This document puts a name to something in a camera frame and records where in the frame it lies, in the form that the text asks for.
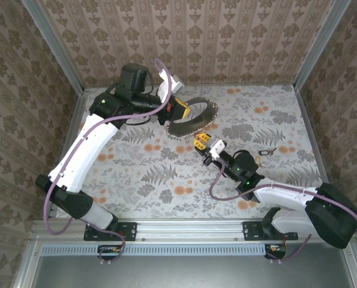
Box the black base electronics module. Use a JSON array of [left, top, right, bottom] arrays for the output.
[[264, 243, 287, 260], [97, 244, 125, 261]]

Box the grey metal panel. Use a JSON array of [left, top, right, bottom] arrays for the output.
[[14, 239, 357, 288]]

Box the aluminium table side rail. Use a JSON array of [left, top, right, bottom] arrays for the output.
[[293, 85, 332, 193], [50, 88, 91, 223]]

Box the white slotted cable duct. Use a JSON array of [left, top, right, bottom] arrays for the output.
[[41, 243, 268, 256]]

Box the aluminium frame post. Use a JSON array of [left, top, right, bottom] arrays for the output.
[[292, 0, 353, 91], [21, 0, 86, 94]]

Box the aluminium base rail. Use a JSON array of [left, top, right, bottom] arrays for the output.
[[31, 218, 352, 241]]

